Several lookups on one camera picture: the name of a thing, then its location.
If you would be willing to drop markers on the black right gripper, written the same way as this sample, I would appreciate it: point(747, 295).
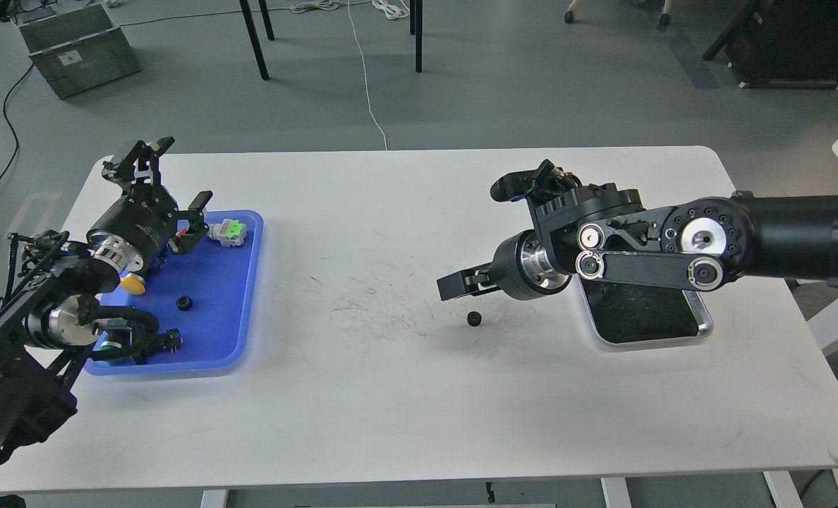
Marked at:
point(520, 268)

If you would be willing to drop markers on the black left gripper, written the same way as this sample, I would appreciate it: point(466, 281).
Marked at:
point(131, 232)

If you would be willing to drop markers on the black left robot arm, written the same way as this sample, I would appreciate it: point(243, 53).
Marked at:
point(51, 320)

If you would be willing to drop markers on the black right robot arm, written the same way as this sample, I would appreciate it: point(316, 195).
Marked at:
point(602, 233)

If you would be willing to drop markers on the blue plastic tray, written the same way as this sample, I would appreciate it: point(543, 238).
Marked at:
point(220, 281)

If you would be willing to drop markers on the silver metal tray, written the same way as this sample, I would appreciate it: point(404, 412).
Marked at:
point(641, 317)

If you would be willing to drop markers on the grey green connector part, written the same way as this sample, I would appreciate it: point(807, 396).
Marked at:
point(230, 233)

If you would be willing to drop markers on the grey storage crate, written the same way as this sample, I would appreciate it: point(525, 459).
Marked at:
point(79, 50)

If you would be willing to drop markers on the black table leg front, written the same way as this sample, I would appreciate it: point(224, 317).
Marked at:
point(255, 43)

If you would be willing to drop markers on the black table leg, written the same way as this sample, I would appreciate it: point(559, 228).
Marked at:
point(416, 30)
point(267, 21)
point(255, 43)

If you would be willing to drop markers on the black table leg rear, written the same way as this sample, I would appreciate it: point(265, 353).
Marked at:
point(267, 21)

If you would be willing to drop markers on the black table leg right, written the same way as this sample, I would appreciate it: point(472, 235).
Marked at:
point(416, 30)

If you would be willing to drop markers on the black equipment case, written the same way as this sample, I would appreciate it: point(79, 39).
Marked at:
point(782, 44)

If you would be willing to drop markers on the red push button switch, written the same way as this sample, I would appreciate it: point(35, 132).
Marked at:
point(183, 227)

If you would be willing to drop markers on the yellow push button switch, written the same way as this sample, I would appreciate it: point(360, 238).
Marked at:
point(133, 284)

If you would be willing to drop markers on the black switch block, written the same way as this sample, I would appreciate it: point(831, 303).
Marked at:
point(149, 346)

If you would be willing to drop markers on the green push button switch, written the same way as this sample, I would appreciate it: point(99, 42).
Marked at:
point(113, 349)

